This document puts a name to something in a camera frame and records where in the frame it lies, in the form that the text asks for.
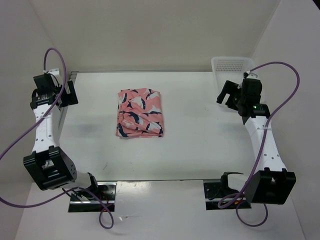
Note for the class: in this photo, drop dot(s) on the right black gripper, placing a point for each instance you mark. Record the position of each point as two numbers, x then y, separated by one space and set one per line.
231 88

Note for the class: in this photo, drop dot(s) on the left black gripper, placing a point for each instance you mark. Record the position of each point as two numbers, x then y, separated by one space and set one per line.
71 98

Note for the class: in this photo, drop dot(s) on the pink shark-print shorts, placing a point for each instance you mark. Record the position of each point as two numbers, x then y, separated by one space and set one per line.
139 114

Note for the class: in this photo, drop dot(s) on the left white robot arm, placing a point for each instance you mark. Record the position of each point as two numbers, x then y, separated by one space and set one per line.
48 165

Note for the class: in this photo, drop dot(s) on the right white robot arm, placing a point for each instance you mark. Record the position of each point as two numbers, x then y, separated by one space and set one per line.
271 182

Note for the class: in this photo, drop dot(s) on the white perforated plastic basket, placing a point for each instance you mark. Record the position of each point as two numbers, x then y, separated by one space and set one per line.
226 68

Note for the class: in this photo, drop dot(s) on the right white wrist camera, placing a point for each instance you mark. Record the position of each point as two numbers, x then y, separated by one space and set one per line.
250 75

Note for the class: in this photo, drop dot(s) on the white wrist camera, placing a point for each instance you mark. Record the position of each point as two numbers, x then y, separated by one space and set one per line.
55 72
250 75

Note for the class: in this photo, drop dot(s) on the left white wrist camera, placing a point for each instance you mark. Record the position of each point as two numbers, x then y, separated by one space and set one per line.
55 72

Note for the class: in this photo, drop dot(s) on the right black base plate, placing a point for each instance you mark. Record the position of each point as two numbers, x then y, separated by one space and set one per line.
214 192

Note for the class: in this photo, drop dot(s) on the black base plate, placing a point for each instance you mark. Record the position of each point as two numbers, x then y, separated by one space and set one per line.
82 202
214 192

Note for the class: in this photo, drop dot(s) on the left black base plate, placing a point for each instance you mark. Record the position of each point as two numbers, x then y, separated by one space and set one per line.
82 202

